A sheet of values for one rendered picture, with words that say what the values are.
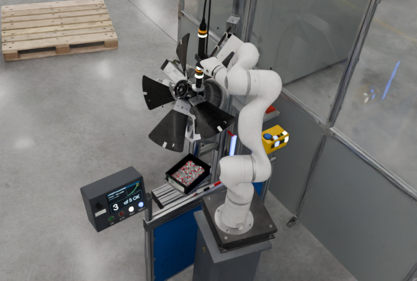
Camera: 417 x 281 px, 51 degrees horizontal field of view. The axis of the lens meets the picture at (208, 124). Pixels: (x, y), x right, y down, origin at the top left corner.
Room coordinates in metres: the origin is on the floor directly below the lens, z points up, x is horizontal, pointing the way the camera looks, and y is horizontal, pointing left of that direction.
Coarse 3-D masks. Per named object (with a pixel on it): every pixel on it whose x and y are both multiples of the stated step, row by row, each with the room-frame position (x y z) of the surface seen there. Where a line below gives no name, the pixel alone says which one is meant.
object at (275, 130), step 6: (276, 126) 1.95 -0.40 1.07; (264, 132) 1.88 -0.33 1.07; (270, 132) 1.89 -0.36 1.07; (276, 132) 1.89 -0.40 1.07; (282, 132) 1.90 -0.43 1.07; (264, 138) 1.83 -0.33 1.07; (282, 138) 1.86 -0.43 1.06; (264, 144) 1.81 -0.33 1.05; (270, 144) 1.80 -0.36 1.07; (282, 144) 1.86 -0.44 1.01; (270, 150) 1.80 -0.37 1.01
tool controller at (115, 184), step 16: (112, 176) 1.30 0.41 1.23; (128, 176) 1.30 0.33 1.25; (96, 192) 1.18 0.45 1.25; (112, 192) 1.20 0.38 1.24; (128, 192) 1.24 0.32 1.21; (144, 192) 1.28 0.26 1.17; (96, 208) 1.14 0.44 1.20; (144, 208) 1.25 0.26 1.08; (96, 224) 1.11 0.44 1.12; (112, 224) 1.15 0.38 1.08
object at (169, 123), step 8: (176, 112) 1.95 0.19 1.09; (168, 120) 1.92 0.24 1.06; (176, 120) 1.92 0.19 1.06; (184, 120) 1.93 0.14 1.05; (160, 128) 1.89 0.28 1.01; (168, 128) 1.89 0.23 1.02; (176, 128) 1.89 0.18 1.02; (184, 128) 1.90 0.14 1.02; (152, 136) 1.86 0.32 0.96; (160, 136) 1.86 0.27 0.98; (168, 136) 1.86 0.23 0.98; (176, 136) 1.86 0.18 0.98; (184, 136) 1.87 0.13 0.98; (160, 144) 1.83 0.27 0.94; (168, 144) 1.83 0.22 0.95; (176, 144) 1.83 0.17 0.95
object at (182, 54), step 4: (184, 36) 2.31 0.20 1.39; (188, 36) 2.27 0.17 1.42; (180, 40) 2.35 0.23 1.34; (184, 40) 2.28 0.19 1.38; (188, 40) 2.24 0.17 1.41; (180, 44) 2.33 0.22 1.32; (184, 44) 2.26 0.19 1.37; (176, 48) 2.37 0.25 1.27; (180, 48) 2.31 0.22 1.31; (184, 48) 2.24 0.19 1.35; (176, 52) 2.36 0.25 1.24; (180, 52) 2.30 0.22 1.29; (184, 52) 2.22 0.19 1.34; (180, 56) 2.29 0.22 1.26; (184, 56) 2.20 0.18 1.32; (180, 60) 2.28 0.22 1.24; (184, 60) 2.18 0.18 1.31; (184, 64) 2.16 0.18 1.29; (184, 68) 2.14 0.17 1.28; (184, 72) 2.14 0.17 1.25; (184, 76) 2.17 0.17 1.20
